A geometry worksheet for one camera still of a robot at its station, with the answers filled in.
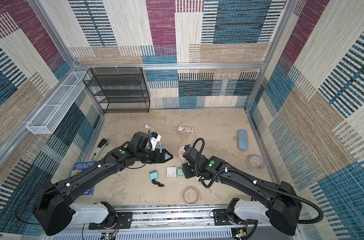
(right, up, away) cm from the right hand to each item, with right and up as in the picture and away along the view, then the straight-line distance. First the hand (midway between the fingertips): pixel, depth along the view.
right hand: (187, 171), depth 78 cm
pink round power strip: (-4, +8, +16) cm, 18 cm away
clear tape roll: (+2, -14, +3) cm, 14 cm away
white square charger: (-9, -3, +8) cm, 13 cm away
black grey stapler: (-54, +10, +18) cm, 58 cm away
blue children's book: (-63, -1, +10) cm, 64 cm away
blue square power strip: (-12, +13, -8) cm, 20 cm away
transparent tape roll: (+41, +1, +14) cm, 44 cm away
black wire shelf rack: (-49, +49, +31) cm, 76 cm away
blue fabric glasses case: (+36, +14, +21) cm, 44 cm away
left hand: (-10, +8, -2) cm, 13 cm away
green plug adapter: (-4, -3, +9) cm, 10 cm away
